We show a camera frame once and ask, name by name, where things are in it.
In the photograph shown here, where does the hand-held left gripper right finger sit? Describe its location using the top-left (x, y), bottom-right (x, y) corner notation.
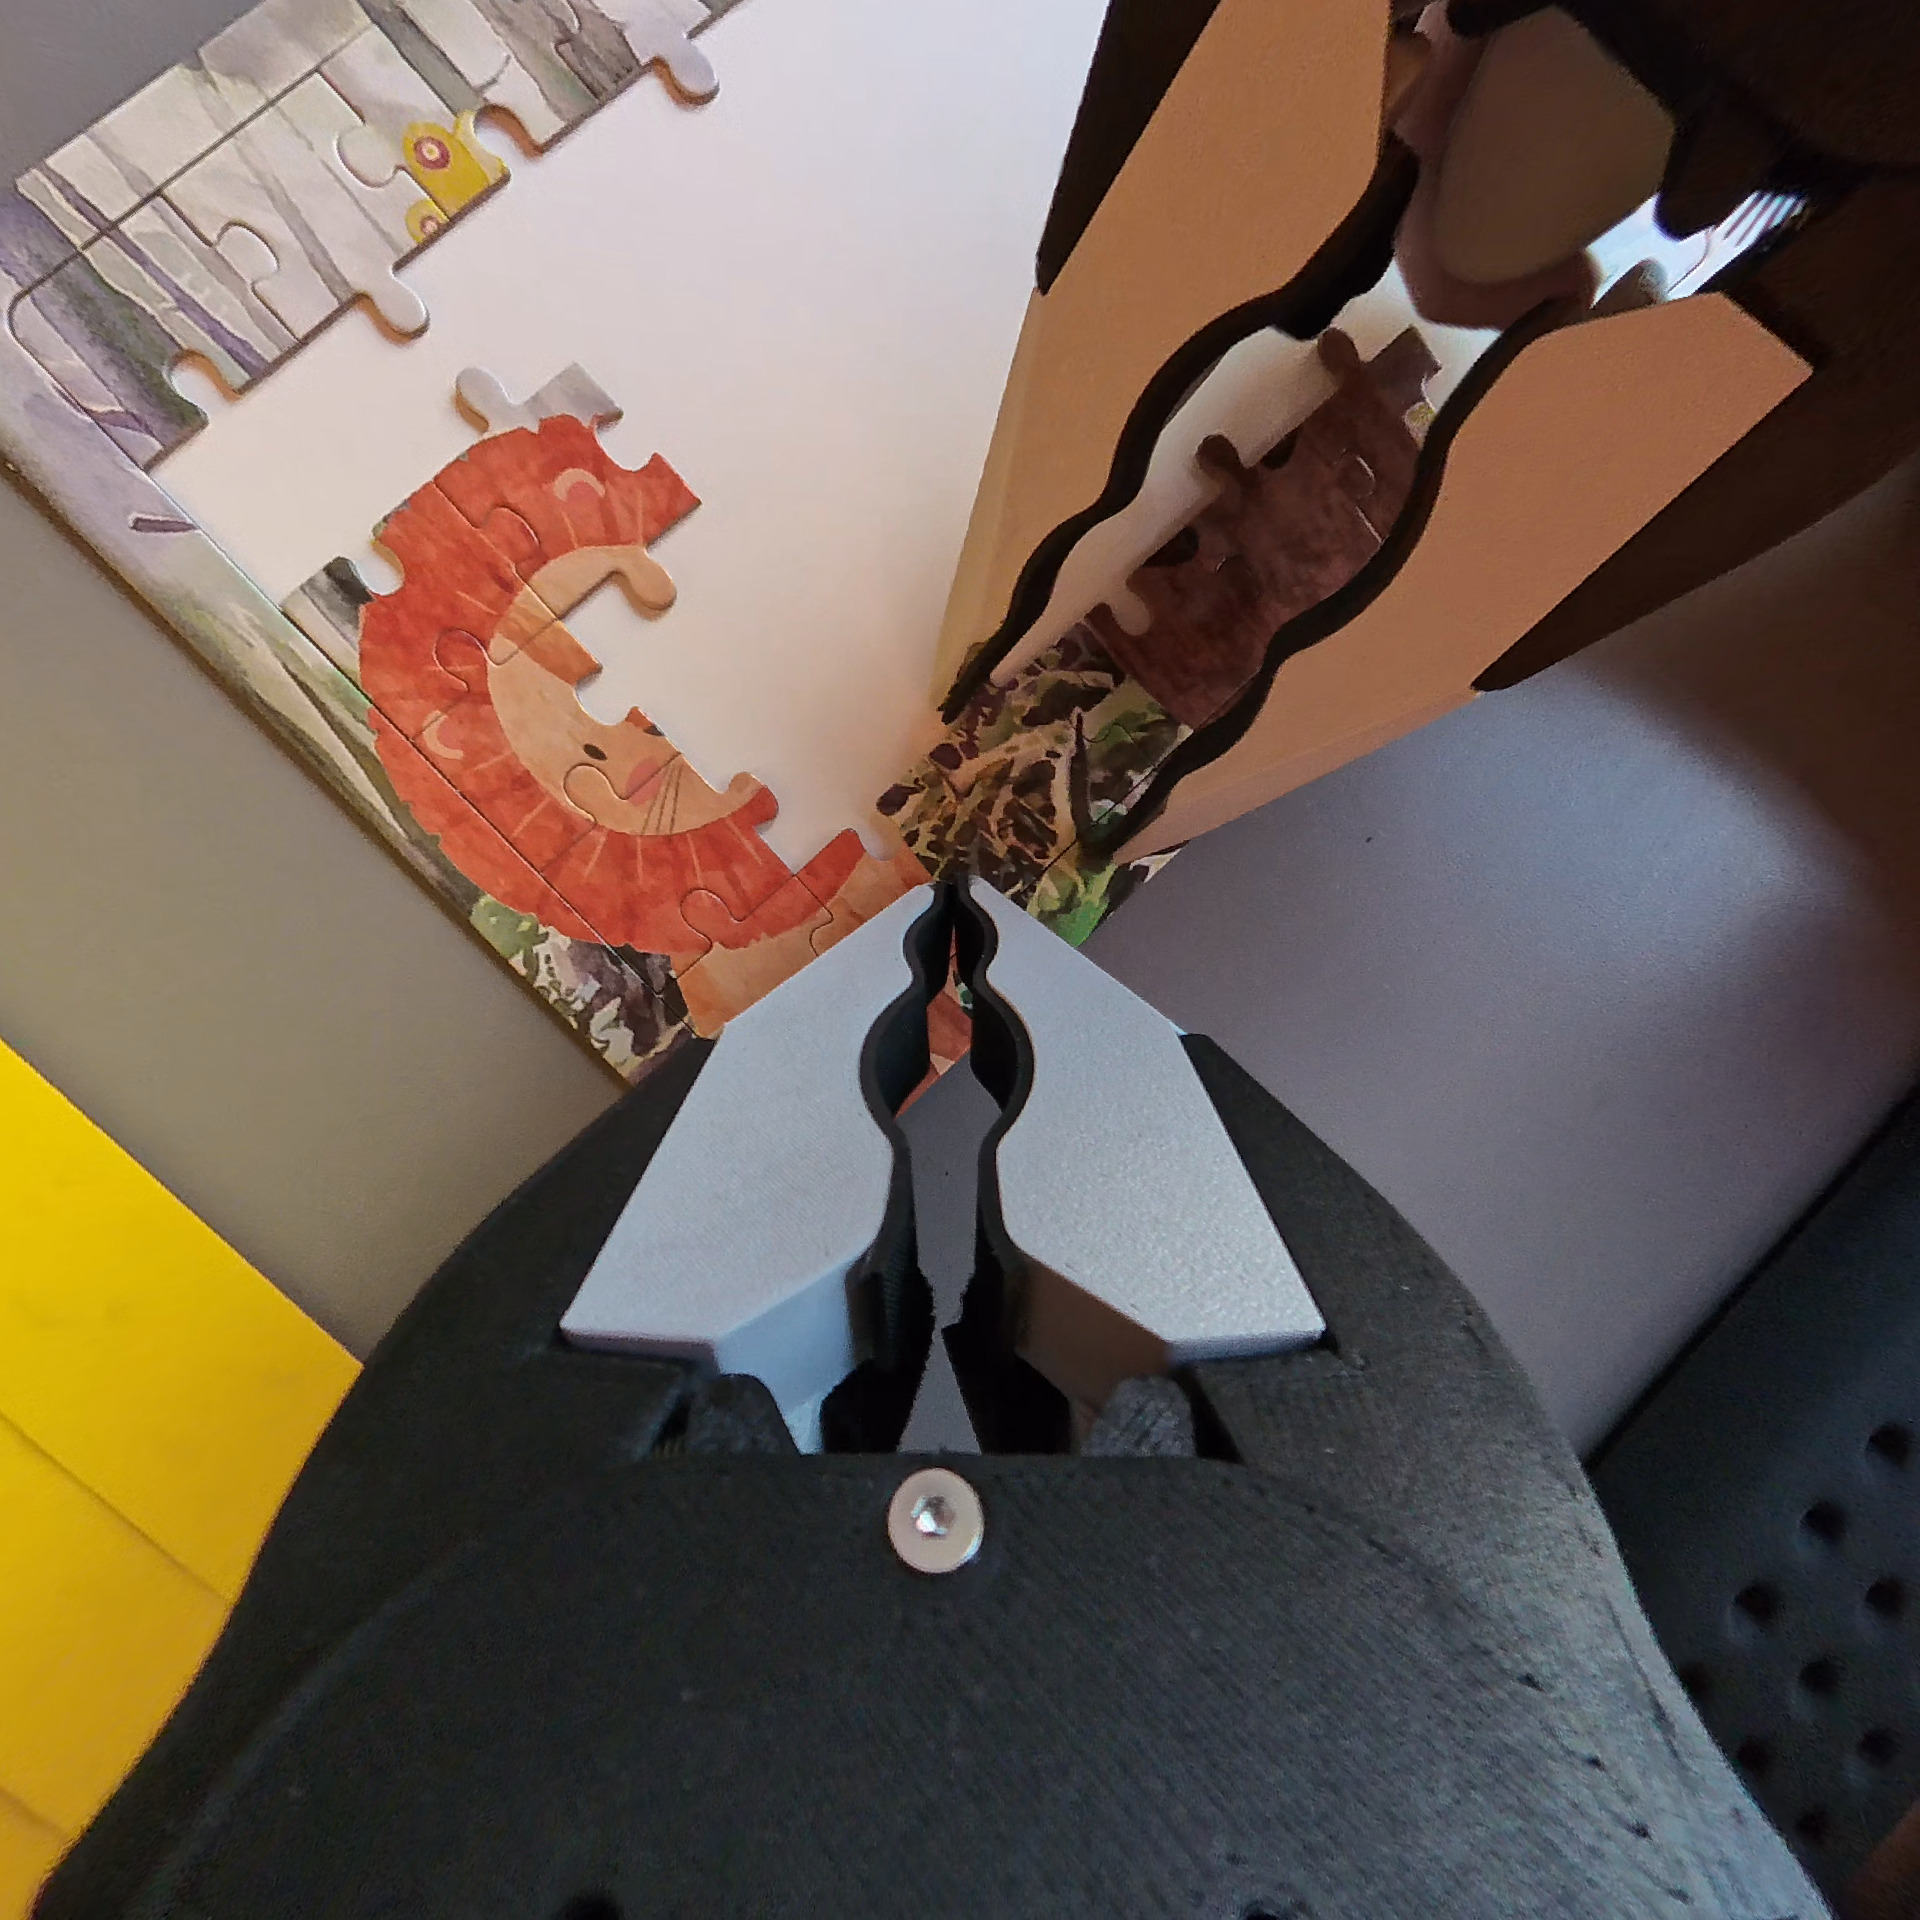
top-left (948, 880), bottom-right (1328, 1413)

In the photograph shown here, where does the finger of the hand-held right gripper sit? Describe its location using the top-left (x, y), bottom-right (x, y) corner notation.
top-left (932, 0), bottom-right (1424, 725)
top-left (1119, 291), bottom-right (1817, 864)

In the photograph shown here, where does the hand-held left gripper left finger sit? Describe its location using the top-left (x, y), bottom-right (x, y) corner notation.
top-left (561, 885), bottom-right (963, 1413)

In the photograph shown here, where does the partly assembled jigsaw puzzle board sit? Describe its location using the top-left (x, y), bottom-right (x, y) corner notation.
top-left (0, 0), bottom-right (1449, 1085)

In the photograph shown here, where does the yellow plastic bin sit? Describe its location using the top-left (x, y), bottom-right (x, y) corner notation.
top-left (0, 1034), bottom-right (365, 1869)

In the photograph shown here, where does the black perforated chair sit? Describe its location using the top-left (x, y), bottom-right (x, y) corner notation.
top-left (1592, 1139), bottom-right (1920, 1913)

